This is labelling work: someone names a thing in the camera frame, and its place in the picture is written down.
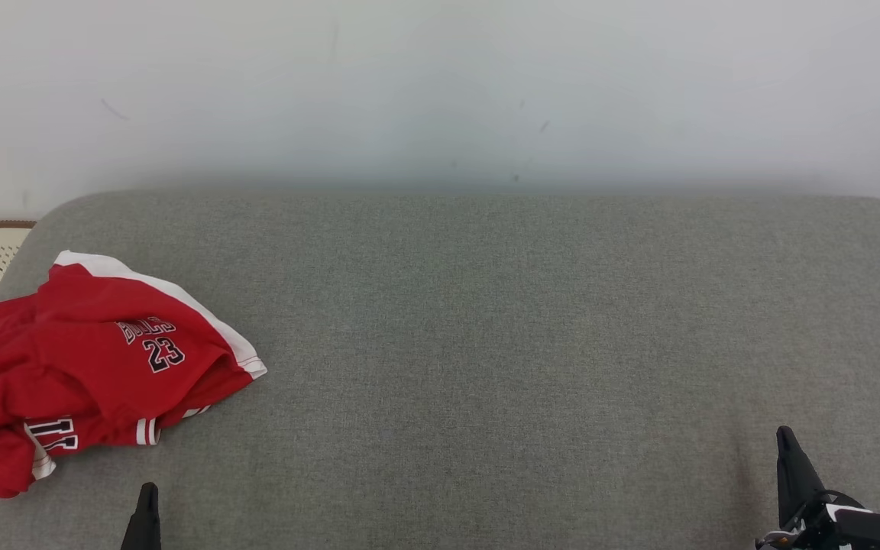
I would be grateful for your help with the red shorts white side stripe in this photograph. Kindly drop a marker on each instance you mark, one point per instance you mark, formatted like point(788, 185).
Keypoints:
point(104, 305)

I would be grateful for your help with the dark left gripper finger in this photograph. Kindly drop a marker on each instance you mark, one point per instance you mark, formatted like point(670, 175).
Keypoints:
point(143, 527)

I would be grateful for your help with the grey fabric sofa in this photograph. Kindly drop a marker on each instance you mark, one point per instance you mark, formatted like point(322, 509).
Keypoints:
point(486, 344)

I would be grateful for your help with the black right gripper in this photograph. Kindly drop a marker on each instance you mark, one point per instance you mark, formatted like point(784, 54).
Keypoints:
point(868, 533)

